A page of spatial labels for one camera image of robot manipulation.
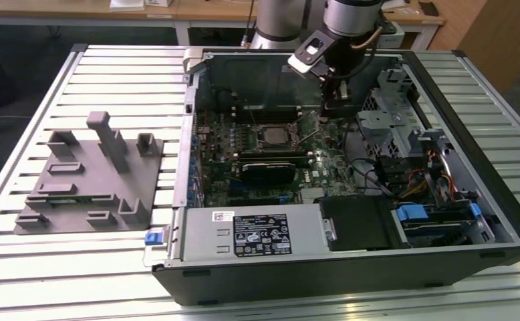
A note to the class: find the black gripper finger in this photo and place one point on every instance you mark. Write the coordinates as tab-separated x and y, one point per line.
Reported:
337	107

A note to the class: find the metal locking lever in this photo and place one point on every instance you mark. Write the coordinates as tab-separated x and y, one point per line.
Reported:
252	118

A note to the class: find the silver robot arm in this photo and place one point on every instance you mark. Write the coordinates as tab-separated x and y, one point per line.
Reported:
353	16

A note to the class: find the CPU socket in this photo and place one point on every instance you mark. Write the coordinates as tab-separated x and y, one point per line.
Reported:
272	146

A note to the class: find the silver disk bay cage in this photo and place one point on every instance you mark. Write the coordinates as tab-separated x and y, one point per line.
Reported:
375	122

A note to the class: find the small black desk item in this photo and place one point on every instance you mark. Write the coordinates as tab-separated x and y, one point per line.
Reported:
428	8

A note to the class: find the black graphics card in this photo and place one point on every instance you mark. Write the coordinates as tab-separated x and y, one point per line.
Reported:
265	173

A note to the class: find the silver chipset heat sink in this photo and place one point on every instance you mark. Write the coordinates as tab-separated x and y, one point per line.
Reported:
313	195

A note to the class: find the green motherboard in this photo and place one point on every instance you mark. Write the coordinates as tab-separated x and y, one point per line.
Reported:
217	179

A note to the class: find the hard disk in blue carrier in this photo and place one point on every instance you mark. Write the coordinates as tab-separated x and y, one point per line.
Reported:
409	214

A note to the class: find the wooden cabinet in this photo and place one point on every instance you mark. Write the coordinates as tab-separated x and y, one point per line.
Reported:
504	40

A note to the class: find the white labelled box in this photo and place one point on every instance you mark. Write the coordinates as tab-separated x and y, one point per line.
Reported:
159	2

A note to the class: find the silver power supply unit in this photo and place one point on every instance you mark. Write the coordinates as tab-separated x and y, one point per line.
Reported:
205	240

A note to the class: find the white cardboard box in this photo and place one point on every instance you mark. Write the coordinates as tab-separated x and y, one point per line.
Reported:
127	5

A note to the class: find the black open PC case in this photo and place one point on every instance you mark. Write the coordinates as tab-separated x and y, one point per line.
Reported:
285	284

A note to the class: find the blue release latch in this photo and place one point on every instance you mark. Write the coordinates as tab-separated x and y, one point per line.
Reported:
153	238

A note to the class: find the grey parts rack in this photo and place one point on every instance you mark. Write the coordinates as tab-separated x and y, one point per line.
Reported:
95	187

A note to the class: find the green RAM stick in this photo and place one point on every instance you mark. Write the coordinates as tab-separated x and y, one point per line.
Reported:
73	199

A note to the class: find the wooden desk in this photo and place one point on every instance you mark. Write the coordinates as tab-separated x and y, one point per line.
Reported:
55	13

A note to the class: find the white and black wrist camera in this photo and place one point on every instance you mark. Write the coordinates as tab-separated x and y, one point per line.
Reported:
308	55

